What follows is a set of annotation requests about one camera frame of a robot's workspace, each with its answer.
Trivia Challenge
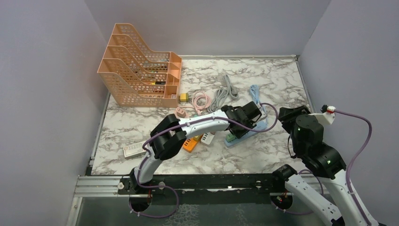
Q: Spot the yellow adapter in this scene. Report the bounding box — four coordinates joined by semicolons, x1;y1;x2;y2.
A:
179;93;190;103

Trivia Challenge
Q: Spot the pink plug adapter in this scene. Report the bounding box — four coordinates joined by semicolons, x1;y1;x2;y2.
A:
175;107;187;118

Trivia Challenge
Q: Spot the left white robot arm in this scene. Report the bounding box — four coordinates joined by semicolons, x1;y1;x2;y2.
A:
129;101;262;194

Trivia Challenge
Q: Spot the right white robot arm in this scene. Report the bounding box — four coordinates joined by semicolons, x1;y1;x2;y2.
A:
271;105;381;226

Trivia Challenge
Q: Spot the blue power strip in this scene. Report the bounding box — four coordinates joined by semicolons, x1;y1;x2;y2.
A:
224;121;268;148

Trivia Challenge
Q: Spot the white power strip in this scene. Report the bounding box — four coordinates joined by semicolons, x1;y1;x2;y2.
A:
200;132;215;146

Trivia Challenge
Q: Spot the orange power strip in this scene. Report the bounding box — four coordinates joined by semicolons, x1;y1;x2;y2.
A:
182;136;202;153

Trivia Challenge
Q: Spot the orange mesh file organizer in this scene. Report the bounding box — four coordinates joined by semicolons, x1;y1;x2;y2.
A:
97;23;183;108

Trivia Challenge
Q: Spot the white red labelled box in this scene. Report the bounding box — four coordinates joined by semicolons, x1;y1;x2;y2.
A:
122;142;146;159

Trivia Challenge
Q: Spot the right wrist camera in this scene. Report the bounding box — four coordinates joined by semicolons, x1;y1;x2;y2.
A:
310;105;336;126

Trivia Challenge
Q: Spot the grey coiled cable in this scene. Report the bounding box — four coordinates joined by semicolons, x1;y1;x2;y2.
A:
207;74;239;113

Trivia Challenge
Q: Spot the blue coiled cable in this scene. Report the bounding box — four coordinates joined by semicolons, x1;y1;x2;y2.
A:
248;85;268;121

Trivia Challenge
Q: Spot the pink coiled cable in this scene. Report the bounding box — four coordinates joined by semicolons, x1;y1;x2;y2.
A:
184;91;213;114

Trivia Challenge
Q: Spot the black mounting rail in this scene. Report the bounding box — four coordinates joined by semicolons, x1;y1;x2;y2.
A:
117;173;285;205

